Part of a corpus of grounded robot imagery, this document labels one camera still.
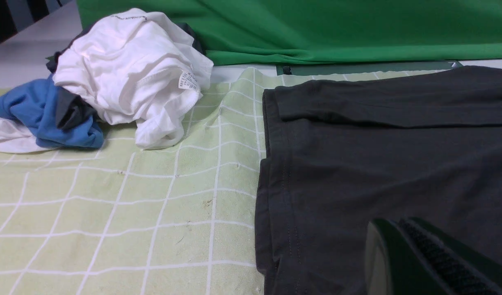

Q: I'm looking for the green backdrop cloth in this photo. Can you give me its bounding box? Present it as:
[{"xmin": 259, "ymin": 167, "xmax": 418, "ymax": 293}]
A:
[{"xmin": 77, "ymin": 0, "xmax": 502, "ymax": 66}]

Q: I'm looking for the crumpled white shirt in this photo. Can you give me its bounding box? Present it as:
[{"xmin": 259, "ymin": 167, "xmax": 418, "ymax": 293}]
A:
[{"xmin": 0, "ymin": 8, "xmax": 214, "ymax": 154}]

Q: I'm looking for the dark gray long-sleeve shirt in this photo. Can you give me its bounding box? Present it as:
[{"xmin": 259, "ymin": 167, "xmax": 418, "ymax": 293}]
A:
[{"xmin": 255, "ymin": 66, "xmax": 502, "ymax": 295}]

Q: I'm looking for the crumpled blue shirt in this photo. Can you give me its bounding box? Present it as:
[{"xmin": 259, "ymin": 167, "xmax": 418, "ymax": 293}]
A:
[{"xmin": 0, "ymin": 76, "xmax": 104, "ymax": 153}]

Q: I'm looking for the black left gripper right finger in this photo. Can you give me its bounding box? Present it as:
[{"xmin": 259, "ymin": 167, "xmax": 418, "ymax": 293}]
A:
[{"xmin": 399, "ymin": 218, "xmax": 502, "ymax": 295}]

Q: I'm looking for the light green checkered tablecloth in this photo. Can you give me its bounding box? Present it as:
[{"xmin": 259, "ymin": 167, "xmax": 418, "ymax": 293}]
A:
[{"xmin": 0, "ymin": 67, "xmax": 444, "ymax": 295}]

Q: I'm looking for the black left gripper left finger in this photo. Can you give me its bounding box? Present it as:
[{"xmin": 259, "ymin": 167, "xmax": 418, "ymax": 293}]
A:
[{"xmin": 364, "ymin": 219, "xmax": 450, "ymax": 295}]

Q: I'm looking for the dark gray crumpled garment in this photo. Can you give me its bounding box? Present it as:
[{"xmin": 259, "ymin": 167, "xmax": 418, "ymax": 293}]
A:
[{"xmin": 46, "ymin": 23, "xmax": 205, "ymax": 132}]

